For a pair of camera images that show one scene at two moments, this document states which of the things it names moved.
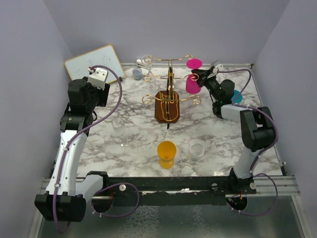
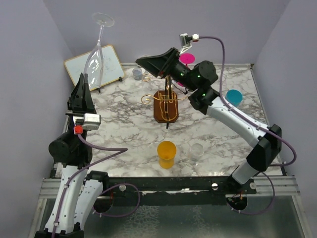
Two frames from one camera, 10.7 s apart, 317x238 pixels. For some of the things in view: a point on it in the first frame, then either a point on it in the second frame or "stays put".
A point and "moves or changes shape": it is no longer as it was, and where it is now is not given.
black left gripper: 103,93 -> 77,103
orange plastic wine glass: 166,151 stays put
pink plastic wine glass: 191,86 moves or changes shape
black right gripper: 203,75 -> 160,65
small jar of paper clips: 137,73 stays put
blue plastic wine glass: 237,97 stays put
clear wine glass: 119,130 -> 94,63
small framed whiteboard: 78,66 stays put
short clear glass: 196,150 stays put
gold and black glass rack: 167,102 stays put
